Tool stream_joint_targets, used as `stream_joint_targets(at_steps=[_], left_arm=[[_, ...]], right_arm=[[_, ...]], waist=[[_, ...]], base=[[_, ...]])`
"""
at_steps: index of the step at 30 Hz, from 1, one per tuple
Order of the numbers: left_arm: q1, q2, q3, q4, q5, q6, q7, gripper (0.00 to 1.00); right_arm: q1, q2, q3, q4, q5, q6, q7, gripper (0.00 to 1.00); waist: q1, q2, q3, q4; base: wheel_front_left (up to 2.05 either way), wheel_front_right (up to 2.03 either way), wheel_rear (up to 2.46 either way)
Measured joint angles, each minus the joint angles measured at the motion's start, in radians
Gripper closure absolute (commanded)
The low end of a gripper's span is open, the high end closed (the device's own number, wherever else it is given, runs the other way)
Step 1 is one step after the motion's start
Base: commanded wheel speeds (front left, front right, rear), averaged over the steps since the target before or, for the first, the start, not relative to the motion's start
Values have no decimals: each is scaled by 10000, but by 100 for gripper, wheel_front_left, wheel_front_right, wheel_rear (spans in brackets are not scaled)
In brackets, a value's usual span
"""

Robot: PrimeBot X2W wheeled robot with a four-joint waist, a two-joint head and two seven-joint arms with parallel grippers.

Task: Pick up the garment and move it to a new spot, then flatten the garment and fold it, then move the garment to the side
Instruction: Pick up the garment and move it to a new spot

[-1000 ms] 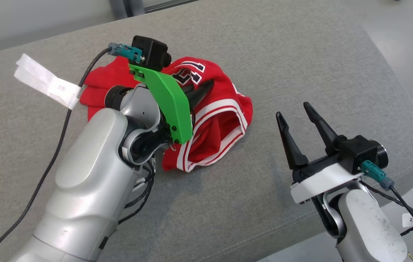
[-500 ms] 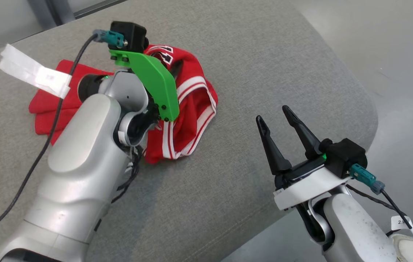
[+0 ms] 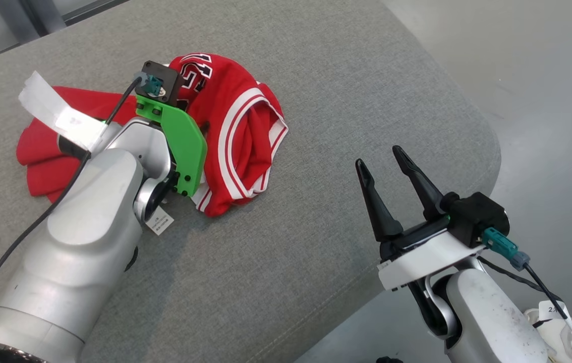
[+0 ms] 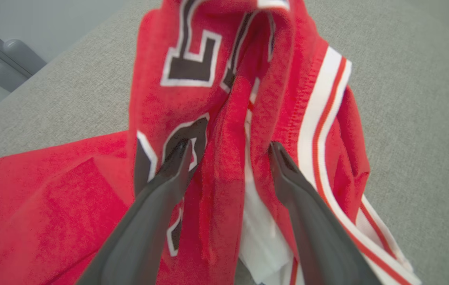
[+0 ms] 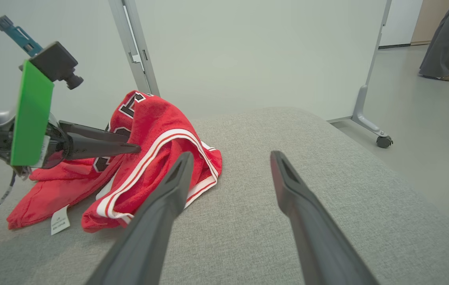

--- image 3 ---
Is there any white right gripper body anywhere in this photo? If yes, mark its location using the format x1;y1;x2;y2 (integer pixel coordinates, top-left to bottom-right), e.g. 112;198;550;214
377;216;488;292

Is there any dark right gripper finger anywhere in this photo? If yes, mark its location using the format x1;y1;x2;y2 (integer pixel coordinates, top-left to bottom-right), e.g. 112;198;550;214
392;145;449;223
355;158;405;243

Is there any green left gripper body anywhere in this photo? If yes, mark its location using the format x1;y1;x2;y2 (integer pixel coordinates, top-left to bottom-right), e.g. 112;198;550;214
135;95;209;198

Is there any red basketball jersey white trim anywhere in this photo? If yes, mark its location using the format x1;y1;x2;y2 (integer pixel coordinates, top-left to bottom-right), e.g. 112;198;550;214
16;52;290;236

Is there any white tape flag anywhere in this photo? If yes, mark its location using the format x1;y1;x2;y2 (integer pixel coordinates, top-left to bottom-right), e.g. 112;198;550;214
18;71;107;152

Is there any grey metal post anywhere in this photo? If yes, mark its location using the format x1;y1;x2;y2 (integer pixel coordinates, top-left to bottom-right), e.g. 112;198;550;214
0;0;40;38
20;0;69;25

